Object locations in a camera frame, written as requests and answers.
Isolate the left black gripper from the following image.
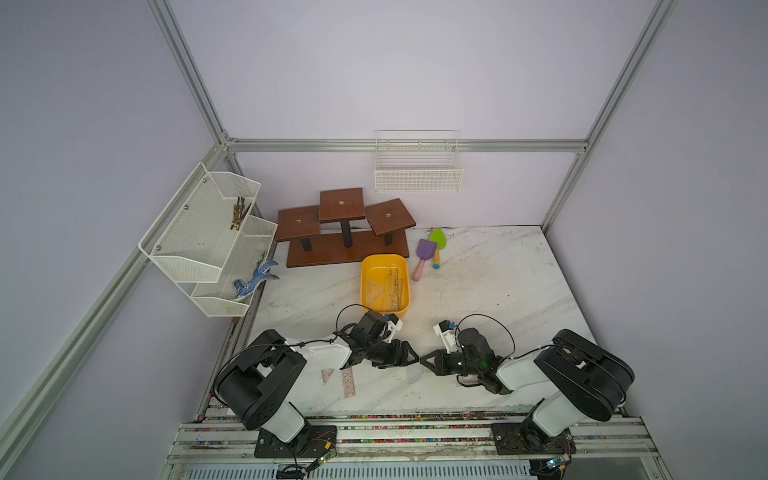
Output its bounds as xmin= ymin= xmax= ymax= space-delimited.
xmin=365 ymin=339 xmax=417 ymax=370

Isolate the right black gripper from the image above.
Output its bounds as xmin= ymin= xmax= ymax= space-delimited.
xmin=419 ymin=348 xmax=480 ymax=375

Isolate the pink long straight ruler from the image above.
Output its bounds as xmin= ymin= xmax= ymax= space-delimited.
xmin=341 ymin=368 xmax=356 ymax=398

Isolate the clear blue triangle ruler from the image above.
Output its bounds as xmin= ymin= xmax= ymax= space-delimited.
xmin=364 ymin=280 xmax=388 ymax=308

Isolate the pink triangle ruler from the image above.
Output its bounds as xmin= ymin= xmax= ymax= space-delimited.
xmin=321 ymin=369 xmax=335 ymax=385

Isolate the clear stencil straight ruler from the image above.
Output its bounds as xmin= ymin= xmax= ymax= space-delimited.
xmin=388 ymin=267 xmax=402 ymax=312

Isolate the yellow plastic storage box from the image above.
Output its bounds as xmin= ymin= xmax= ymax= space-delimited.
xmin=360 ymin=254 xmax=411 ymax=318

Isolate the blue clear protractor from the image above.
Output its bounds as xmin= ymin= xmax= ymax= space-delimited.
xmin=405 ymin=363 xmax=425 ymax=384

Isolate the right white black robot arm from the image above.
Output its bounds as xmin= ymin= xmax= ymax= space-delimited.
xmin=420 ymin=325 xmax=635 ymax=445

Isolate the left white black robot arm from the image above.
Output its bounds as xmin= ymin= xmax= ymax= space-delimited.
xmin=212 ymin=308 xmax=419 ymax=444

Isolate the purple pink toy shovel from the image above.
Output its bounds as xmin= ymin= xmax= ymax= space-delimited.
xmin=411 ymin=239 xmax=438 ymax=282

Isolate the brown wooden stepped stand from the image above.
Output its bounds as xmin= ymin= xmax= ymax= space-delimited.
xmin=274 ymin=188 xmax=416 ymax=268

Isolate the green yellow toy shovel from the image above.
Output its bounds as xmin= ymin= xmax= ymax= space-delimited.
xmin=428 ymin=228 xmax=447 ymax=269

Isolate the brass screws bundle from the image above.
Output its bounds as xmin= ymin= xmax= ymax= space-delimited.
xmin=230 ymin=197 xmax=252 ymax=230

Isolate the white mesh two-tier shelf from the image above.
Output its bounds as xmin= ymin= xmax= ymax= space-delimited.
xmin=138 ymin=163 xmax=277 ymax=318

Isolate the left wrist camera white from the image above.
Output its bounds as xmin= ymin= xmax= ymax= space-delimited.
xmin=384 ymin=314 xmax=403 ymax=343

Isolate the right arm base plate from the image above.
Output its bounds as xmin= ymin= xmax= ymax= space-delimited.
xmin=491 ymin=423 xmax=576 ymax=456

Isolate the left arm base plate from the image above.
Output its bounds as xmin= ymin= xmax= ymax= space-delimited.
xmin=254 ymin=424 xmax=338 ymax=459

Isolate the white wire wall basket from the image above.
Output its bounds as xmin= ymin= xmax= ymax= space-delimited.
xmin=374 ymin=130 xmax=464 ymax=193

